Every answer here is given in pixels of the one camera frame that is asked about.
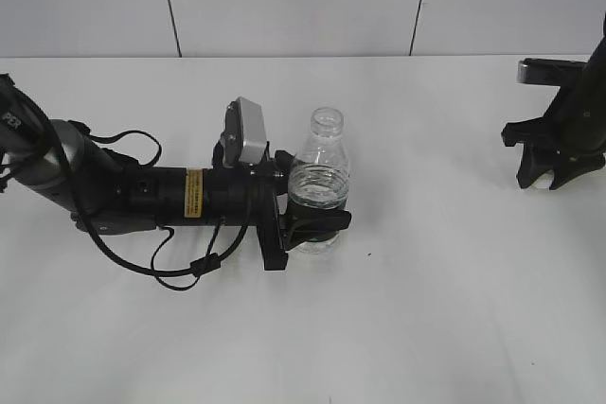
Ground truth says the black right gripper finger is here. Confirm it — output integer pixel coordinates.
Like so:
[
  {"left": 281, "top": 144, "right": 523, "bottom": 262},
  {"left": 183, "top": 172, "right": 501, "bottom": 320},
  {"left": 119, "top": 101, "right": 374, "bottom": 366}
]
[
  {"left": 516, "top": 144, "right": 559, "bottom": 188},
  {"left": 549, "top": 154, "right": 605, "bottom": 190}
]

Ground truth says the white Cestbon bottle cap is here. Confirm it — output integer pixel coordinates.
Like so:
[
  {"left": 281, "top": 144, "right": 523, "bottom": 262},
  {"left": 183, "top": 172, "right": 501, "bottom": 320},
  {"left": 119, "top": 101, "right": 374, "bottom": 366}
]
[{"left": 531, "top": 172, "right": 554, "bottom": 191}]

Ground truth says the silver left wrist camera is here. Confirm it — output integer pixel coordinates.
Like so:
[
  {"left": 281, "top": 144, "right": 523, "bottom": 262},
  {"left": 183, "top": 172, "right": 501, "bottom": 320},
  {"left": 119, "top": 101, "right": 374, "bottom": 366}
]
[{"left": 220, "top": 97, "right": 267, "bottom": 167}]

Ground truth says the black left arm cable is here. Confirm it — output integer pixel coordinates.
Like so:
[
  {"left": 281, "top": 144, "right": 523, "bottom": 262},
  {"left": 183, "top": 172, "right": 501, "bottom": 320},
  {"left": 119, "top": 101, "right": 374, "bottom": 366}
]
[{"left": 0, "top": 73, "right": 250, "bottom": 290}]

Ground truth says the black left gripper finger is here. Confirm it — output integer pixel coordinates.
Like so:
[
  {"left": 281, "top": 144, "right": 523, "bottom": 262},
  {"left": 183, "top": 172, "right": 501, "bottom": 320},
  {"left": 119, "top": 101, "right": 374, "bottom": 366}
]
[
  {"left": 280, "top": 198, "right": 352, "bottom": 251},
  {"left": 273, "top": 149, "right": 294, "bottom": 196}
]

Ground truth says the clear Cestbon water bottle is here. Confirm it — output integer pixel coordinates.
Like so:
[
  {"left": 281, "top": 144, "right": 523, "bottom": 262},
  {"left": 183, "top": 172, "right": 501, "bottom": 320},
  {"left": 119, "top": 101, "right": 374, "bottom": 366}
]
[{"left": 286, "top": 106, "right": 352, "bottom": 255}]

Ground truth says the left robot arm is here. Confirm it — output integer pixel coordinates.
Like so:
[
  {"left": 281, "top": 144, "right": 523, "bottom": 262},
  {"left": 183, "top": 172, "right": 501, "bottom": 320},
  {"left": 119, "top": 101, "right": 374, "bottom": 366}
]
[{"left": 1, "top": 75, "right": 351, "bottom": 271}]

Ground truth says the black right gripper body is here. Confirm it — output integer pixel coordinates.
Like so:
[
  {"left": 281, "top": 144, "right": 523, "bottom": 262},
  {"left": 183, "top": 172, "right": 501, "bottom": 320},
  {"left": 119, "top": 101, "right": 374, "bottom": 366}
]
[{"left": 501, "top": 40, "right": 605, "bottom": 157}]

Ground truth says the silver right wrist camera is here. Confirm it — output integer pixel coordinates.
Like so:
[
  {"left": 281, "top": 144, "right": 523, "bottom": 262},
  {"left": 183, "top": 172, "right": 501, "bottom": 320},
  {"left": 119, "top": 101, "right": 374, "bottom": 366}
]
[{"left": 517, "top": 58, "right": 585, "bottom": 87}]

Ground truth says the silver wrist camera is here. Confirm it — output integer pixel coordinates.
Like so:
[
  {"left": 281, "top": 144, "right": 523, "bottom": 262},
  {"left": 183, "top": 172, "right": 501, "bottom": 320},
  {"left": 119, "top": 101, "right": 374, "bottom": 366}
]
[
  {"left": 517, "top": 58, "right": 585, "bottom": 87},
  {"left": 220, "top": 97, "right": 267, "bottom": 167}
]

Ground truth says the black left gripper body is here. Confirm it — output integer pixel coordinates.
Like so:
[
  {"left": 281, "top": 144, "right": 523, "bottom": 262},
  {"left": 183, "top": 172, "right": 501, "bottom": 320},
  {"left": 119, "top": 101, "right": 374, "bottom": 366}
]
[{"left": 203, "top": 143, "right": 288, "bottom": 271}]

